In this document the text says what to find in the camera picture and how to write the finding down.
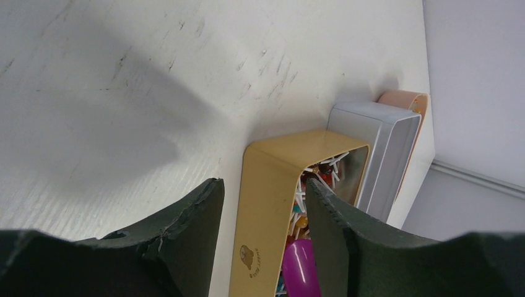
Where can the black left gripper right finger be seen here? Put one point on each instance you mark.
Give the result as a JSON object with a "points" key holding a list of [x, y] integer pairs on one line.
{"points": [[359, 255]]}

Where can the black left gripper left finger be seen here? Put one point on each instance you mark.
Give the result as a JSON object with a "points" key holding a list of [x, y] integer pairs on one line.
{"points": [[169, 253]]}

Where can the purple plastic scoop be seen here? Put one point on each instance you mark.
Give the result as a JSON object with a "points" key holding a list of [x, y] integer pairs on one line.
{"points": [[299, 269]]}

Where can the yellow tin of lollipops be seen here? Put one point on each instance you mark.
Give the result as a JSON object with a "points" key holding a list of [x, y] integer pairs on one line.
{"points": [[270, 187]]}

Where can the pink tin of gummy candies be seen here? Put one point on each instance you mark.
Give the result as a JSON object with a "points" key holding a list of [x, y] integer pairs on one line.
{"points": [[415, 102]]}

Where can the aluminium frame post left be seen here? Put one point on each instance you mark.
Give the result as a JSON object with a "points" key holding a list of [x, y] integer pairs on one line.
{"points": [[478, 179]]}

